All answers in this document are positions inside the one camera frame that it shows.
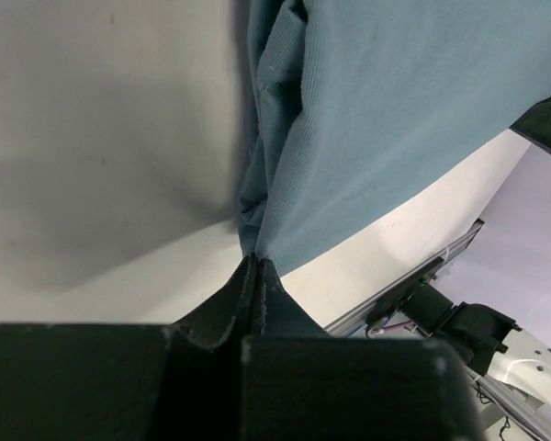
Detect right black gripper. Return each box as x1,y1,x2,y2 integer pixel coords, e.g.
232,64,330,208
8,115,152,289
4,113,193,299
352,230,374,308
510,97,551,155

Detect aluminium rail frame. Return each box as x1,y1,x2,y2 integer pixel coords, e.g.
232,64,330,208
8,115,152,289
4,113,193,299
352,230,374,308
325,219,484,337

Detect teal blue t shirt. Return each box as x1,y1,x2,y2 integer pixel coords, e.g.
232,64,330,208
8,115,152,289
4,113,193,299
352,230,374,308
238,1,551,274

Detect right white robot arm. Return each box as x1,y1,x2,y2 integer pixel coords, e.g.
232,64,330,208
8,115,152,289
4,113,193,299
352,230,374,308
401,284,551,440

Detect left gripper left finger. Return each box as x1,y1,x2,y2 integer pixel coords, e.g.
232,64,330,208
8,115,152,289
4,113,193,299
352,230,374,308
0,255,257,440

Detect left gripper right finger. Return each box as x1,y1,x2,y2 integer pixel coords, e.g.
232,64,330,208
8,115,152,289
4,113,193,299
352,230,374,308
241,260,485,440

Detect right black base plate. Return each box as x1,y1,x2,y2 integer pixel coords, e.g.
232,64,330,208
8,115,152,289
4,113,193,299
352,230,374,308
365,257,444,331

